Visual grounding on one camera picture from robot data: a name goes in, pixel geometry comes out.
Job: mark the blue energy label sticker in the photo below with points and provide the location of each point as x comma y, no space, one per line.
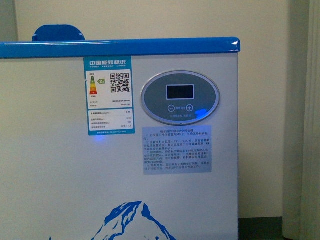
109,95

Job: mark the blue freezer lid handle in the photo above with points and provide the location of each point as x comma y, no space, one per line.
57,33

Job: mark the pale instruction sticker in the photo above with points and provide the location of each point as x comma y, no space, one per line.
177,150

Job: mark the oval grey control panel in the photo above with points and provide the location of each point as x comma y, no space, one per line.
179,97

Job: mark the white blue chest freezer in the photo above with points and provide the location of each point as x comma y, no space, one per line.
59,183

